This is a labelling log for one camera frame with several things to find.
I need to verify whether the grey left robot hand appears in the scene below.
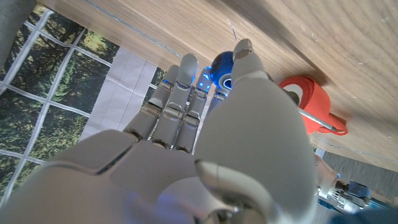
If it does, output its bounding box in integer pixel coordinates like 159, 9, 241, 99
313, 152, 341, 200

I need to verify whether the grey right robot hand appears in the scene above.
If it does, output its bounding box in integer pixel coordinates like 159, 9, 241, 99
0, 39, 318, 224

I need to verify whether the orange ribbon spool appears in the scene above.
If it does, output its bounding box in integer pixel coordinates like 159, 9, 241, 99
279, 75, 349, 136

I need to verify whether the blue black handled screwdriver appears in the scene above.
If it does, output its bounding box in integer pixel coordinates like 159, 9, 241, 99
210, 51, 338, 131

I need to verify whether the printed window forest backdrop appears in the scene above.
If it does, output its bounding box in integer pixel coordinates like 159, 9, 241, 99
0, 2, 165, 206

